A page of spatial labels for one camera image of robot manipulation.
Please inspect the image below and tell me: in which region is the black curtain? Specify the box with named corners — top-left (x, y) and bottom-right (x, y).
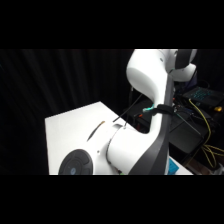
top-left (0, 49), bottom-right (224, 176)

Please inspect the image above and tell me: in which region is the black robot stand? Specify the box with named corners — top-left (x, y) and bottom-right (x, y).
top-left (123, 96), bottom-right (214, 165)

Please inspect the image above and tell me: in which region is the black laptop lit keyboard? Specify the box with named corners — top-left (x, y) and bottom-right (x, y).
top-left (181, 86), bottom-right (224, 108)

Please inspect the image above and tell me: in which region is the yellow cable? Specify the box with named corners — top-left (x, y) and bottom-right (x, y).
top-left (187, 98), bottom-right (224, 169)

